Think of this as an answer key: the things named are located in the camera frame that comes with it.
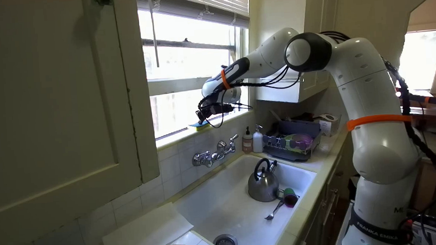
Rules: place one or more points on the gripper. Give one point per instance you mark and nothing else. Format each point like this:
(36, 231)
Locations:
(220, 108)

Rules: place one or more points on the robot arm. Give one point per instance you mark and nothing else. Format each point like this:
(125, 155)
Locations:
(367, 90)

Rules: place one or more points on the blue and yellow sponge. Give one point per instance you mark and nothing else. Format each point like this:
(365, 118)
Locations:
(200, 125)

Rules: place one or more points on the bright window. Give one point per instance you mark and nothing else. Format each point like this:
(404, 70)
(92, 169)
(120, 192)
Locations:
(422, 59)

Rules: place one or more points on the brown pump soap bottle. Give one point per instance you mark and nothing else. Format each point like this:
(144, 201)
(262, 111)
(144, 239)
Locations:
(247, 142)

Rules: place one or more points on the white pump bottle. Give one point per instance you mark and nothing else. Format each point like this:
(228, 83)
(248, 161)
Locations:
(258, 142)

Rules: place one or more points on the grey dish rack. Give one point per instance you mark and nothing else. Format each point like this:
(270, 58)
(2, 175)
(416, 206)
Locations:
(301, 128)

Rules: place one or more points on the green and purple bowl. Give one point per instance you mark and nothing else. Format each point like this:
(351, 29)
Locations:
(298, 141)

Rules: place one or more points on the white sink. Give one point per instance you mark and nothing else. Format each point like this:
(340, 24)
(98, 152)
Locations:
(230, 205)

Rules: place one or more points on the white tissue box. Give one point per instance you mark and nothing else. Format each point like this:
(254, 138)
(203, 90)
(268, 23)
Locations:
(328, 124)

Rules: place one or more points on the green and maroon cup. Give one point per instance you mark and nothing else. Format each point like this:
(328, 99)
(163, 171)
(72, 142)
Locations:
(290, 198)

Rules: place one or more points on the metal fork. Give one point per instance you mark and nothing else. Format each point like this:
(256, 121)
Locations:
(274, 211)

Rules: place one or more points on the cream cabinet drawers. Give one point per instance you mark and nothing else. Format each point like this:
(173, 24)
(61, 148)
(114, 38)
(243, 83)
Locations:
(330, 202)

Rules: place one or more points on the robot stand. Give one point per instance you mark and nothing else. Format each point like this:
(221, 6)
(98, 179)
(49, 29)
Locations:
(344, 233)

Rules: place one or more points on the chrome wall tap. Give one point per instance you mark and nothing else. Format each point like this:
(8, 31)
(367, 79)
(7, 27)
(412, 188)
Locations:
(214, 155)

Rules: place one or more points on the white wall cabinet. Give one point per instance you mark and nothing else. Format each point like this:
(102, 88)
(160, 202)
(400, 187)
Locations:
(284, 92)

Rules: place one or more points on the cream wall cabinet door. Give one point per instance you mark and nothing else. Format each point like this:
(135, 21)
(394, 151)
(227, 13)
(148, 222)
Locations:
(50, 110)

